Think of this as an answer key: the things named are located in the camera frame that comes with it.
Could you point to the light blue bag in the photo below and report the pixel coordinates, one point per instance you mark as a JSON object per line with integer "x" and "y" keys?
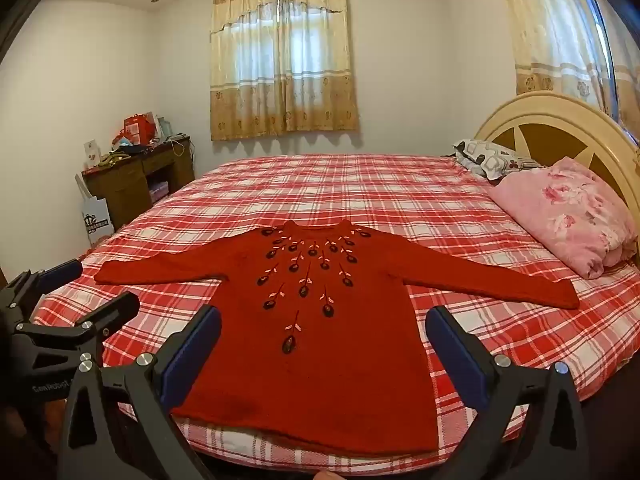
{"x": 164, "y": 127}

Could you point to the cream and brown headboard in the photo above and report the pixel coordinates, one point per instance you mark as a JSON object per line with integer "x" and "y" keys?
{"x": 530, "y": 115}

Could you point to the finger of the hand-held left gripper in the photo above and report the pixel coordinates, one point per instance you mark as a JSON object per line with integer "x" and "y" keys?
{"x": 60, "y": 272}
{"x": 112, "y": 310}

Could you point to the dark window frame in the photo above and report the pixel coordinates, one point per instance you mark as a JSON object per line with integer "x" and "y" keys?
{"x": 597, "y": 20}

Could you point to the small white box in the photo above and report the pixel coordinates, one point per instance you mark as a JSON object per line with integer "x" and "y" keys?
{"x": 91, "y": 154}

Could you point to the beige patterned window curtain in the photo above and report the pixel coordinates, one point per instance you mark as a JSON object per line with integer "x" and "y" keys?
{"x": 545, "y": 35}
{"x": 280, "y": 85}

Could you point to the brown wooden desk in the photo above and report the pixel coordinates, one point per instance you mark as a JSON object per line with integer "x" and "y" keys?
{"x": 125, "y": 190}

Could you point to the red knit embroidered sweater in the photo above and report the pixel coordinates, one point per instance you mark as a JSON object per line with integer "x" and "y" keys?
{"x": 320, "y": 360}

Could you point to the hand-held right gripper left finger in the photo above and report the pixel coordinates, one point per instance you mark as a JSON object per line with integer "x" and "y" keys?
{"x": 192, "y": 355}

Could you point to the red plaid bed sheet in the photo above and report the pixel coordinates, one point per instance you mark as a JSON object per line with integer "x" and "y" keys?
{"x": 350, "y": 190}

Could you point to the red gift bag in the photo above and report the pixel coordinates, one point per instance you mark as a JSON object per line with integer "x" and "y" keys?
{"x": 140, "y": 127}

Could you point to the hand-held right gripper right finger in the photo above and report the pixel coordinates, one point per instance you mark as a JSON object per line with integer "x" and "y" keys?
{"x": 456, "y": 360}

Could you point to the pink floral quilt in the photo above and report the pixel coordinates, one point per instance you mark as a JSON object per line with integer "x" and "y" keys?
{"x": 560, "y": 210}

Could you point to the white patterned pillow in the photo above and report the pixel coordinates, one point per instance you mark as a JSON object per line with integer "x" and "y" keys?
{"x": 485, "y": 155}

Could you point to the dark cloth pile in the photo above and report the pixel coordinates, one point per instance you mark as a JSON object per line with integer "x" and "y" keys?
{"x": 122, "y": 152}

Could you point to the white paper shopping bag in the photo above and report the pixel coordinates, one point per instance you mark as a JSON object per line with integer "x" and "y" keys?
{"x": 97, "y": 217}

